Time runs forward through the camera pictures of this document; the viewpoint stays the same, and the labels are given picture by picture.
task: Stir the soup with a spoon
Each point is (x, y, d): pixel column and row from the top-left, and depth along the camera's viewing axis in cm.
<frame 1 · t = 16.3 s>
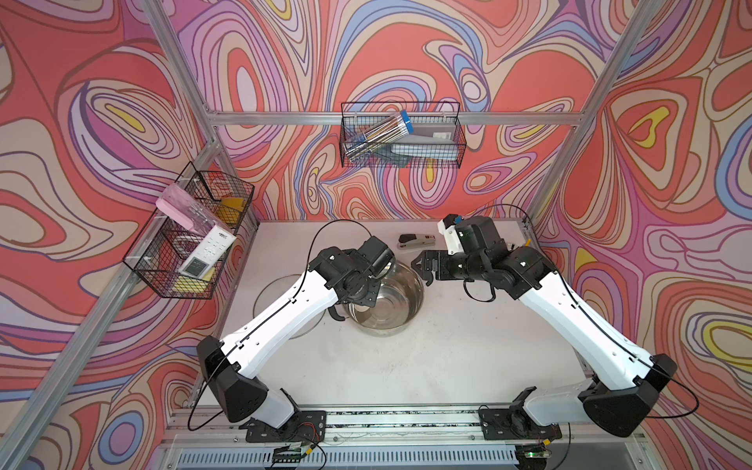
left hand: (367, 294, 73), fingers closed
right hand: (430, 271, 71), fingers open
stainless steel pot: (398, 303, 98), on the table
grey black stapler: (410, 241, 111), point 5 cm above the table
white calculator device: (202, 258, 70), point 33 cm above the table

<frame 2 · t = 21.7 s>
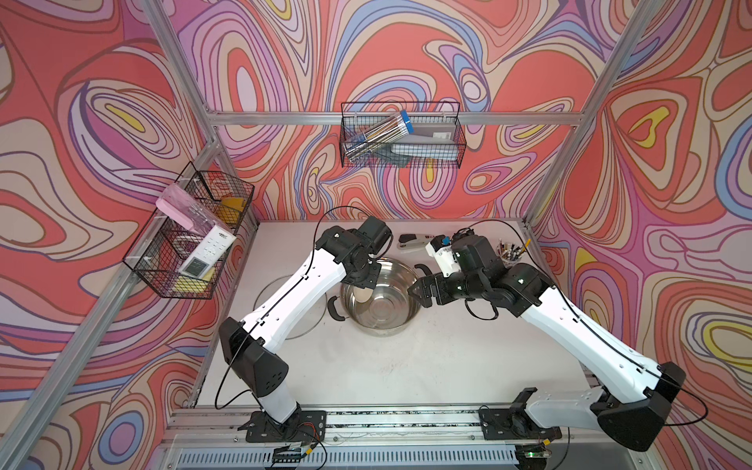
left hand: (367, 278, 76), fingers closed
right hand: (426, 294, 71), fingers open
beige plastic ladle: (362, 294, 98), point 3 cm above the table
the other named things where they were.

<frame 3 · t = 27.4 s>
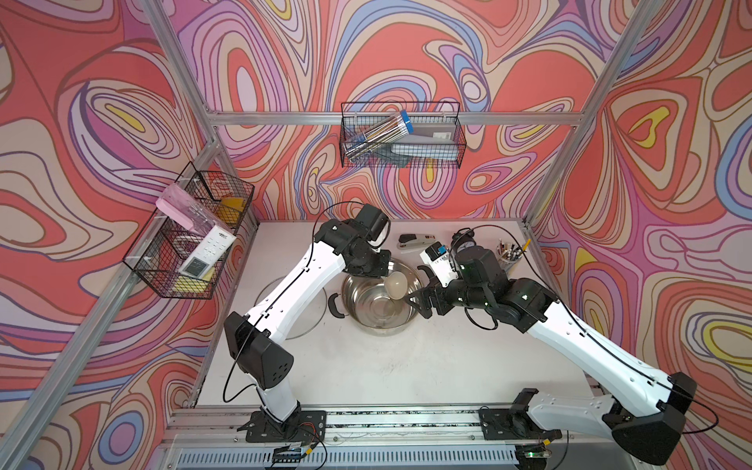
left hand: (387, 271, 76), fingers closed
right hand: (422, 297, 70), fingers open
beige plastic ladle: (396, 285, 95), point 7 cm above the table
the other named things where they were.

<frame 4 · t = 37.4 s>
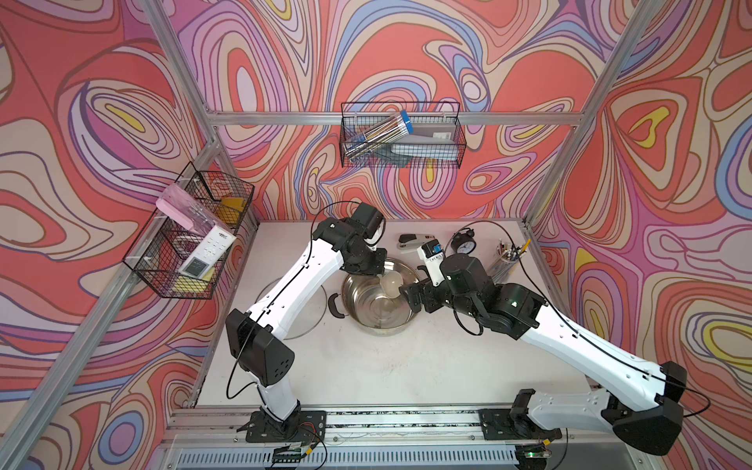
left hand: (383, 269, 77), fingers closed
right hand: (419, 289, 70), fingers open
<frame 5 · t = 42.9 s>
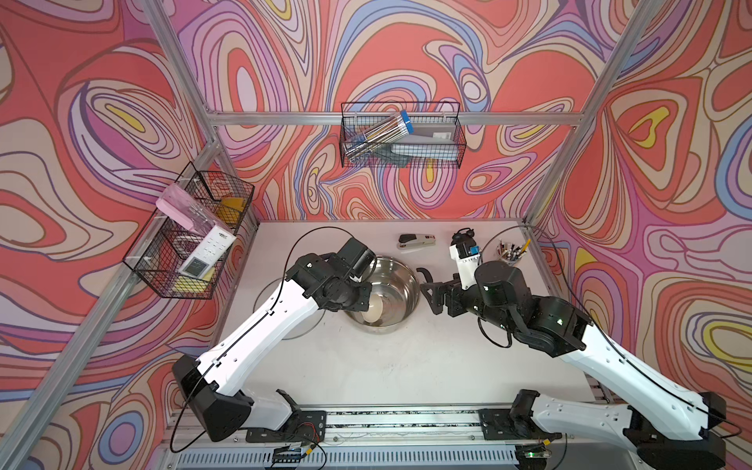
left hand: (366, 300, 71), fingers closed
right hand: (440, 290, 66), fingers open
beige plastic ladle: (375, 308, 92), point 5 cm above the table
the other named things where they were.

